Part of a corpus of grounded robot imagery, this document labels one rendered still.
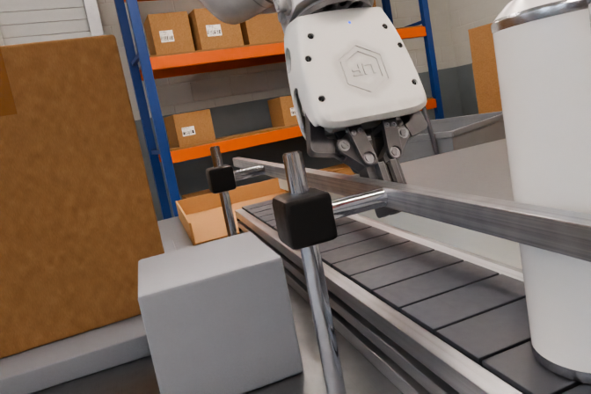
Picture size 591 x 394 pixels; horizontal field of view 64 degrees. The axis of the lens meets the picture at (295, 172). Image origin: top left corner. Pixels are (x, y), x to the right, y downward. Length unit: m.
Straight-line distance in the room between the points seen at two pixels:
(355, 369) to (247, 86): 4.45
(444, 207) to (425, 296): 0.10
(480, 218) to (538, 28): 0.08
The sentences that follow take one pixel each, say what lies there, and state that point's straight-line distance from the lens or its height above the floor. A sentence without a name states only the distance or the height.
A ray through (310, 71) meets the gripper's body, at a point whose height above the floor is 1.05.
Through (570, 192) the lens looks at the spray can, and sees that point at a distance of 0.22.
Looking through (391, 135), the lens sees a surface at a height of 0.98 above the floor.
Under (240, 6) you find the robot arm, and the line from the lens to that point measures 0.47.
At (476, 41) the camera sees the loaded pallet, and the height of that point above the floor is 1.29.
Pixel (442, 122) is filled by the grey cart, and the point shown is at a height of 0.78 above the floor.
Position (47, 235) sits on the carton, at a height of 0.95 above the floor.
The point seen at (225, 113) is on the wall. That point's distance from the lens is 4.64.
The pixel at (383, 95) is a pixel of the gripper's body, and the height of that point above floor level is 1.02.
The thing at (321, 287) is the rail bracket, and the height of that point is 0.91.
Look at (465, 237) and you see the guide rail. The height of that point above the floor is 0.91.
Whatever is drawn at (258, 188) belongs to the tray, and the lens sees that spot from 1.12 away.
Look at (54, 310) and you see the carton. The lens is 0.50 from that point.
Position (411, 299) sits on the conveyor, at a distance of 0.34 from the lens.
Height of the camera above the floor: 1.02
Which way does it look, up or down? 7 degrees down
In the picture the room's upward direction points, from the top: 11 degrees counter-clockwise
